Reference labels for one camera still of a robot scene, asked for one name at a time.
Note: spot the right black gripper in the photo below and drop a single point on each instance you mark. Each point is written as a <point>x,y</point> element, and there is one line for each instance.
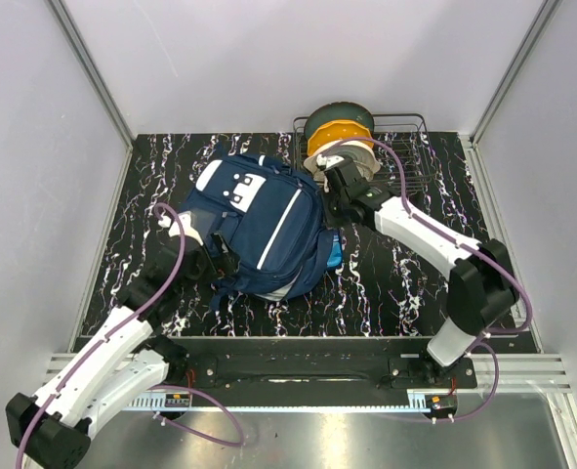
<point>334,221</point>

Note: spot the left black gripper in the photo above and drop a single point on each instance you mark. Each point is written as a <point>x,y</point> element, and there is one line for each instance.
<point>226,263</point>

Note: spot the blue dinosaur pencil case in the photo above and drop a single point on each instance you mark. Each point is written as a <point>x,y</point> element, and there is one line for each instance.
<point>335,259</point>

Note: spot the navy blue student backpack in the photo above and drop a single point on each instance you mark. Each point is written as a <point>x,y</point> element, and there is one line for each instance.
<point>272,216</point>

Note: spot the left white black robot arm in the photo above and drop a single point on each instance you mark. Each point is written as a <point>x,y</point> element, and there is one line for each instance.
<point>127,358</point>

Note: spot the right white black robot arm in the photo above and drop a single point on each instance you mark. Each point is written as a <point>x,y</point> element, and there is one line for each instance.
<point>481,286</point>

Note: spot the orange yellow plate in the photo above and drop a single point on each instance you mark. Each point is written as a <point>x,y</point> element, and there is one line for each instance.
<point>334,130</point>

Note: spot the dark green plate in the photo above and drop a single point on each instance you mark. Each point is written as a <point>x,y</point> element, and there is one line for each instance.
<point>339,111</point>

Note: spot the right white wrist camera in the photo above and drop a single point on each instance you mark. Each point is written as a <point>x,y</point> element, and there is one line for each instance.
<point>324,161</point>

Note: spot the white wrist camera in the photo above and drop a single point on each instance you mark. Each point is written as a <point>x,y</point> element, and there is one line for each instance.
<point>324,161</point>
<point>173,228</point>

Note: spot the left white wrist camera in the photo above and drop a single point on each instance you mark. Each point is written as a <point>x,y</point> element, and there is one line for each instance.
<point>173,228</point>

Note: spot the black wire dish rack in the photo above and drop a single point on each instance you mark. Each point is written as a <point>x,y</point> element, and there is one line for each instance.
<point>405,133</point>

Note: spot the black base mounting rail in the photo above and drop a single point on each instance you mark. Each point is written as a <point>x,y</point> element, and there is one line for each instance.
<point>302,372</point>

